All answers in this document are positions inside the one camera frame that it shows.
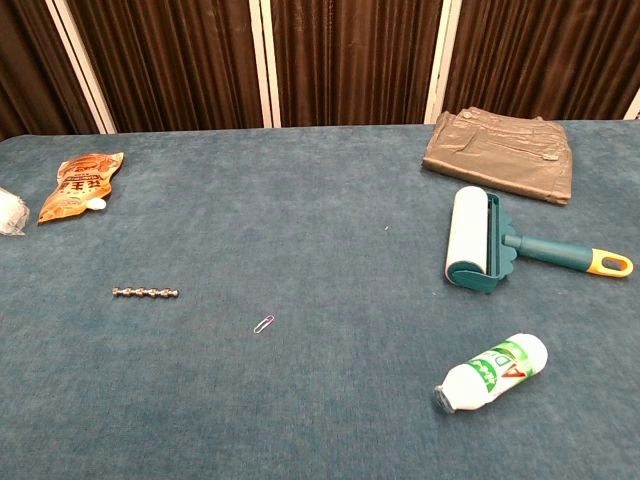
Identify blue table cloth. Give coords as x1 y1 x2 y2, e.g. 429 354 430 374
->
0 118 640 480

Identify teal lint roller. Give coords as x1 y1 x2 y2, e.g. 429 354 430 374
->
444 185 635 296

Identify dark brown curtain panel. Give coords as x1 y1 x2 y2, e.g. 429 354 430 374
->
272 0 444 129
442 0 640 121
67 0 265 134
0 0 101 142

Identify folded khaki trousers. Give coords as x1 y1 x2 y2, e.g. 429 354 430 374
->
422 106 574 206

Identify white green-label bottle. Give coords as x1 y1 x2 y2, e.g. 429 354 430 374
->
431 333 550 415

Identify orange spouted food pouch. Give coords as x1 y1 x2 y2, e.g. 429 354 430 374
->
38 151 125 224

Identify white plastic-wrapped cup stack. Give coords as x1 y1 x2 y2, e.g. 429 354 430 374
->
0 187 31 236

